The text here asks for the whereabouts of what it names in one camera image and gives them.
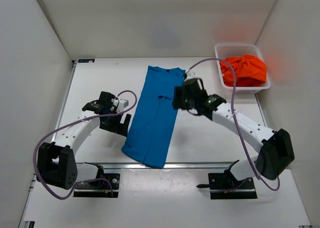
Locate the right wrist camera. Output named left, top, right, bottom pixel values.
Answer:
left=184, top=71, right=198, bottom=81

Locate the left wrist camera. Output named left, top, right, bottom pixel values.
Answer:
left=113, top=98, right=129, bottom=113

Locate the orange t shirt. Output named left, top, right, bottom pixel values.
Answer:
left=219, top=54, right=267, bottom=87

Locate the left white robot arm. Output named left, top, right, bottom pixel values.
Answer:
left=33, top=91, right=132, bottom=190

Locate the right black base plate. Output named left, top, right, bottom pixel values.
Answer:
left=196, top=173, right=258, bottom=200

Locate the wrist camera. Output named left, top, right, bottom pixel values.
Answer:
left=184, top=71, right=198, bottom=81
left=113, top=98, right=129, bottom=113

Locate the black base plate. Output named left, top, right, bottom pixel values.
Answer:
left=196, top=173, right=258, bottom=200
left=73, top=173, right=121, bottom=198

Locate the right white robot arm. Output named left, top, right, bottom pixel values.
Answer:
left=172, top=78, right=295, bottom=182

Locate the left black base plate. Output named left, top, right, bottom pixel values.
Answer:
left=73, top=173, right=121, bottom=198

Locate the white plastic basket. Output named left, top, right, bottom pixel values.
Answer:
left=214, top=43, right=271, bottom=94

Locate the blue t shirt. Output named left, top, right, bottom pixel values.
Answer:
left=121, top=66, right=186, bottom=168

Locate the dark label sticker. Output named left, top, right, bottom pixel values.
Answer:
left=77, top=59, right=95, bottom=63

